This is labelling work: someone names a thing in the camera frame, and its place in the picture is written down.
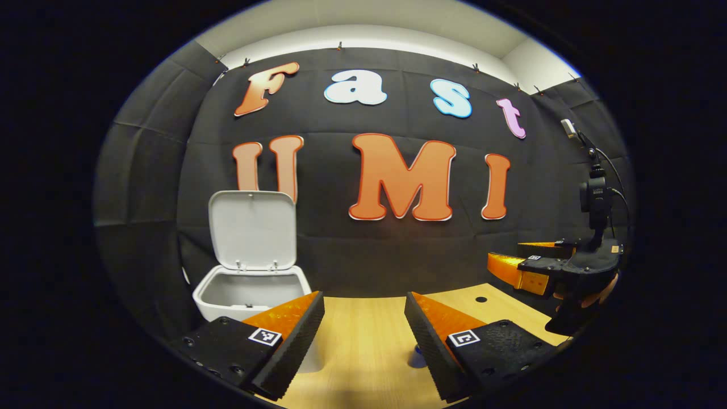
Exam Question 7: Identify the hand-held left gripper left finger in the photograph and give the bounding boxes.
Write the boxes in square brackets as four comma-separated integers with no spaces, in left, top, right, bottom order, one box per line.
[170,291,325,400]

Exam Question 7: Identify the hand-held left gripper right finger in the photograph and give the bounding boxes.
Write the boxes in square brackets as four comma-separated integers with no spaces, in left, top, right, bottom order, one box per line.
[404,292,560,404]

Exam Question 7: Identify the white desktop garbage bin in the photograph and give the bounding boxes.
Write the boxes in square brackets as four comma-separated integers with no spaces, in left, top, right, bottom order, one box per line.
[192,190,325,374]

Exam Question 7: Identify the wooden desktop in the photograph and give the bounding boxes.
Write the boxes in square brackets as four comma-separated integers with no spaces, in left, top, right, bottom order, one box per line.
[273,282,571,409]

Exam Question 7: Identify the black backdrop cloth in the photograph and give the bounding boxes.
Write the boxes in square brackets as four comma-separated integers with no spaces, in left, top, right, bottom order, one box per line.
[94,40,634,341]

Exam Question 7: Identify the thin black cable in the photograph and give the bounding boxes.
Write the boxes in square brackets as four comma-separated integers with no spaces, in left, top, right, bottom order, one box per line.
[594,147,632,239]

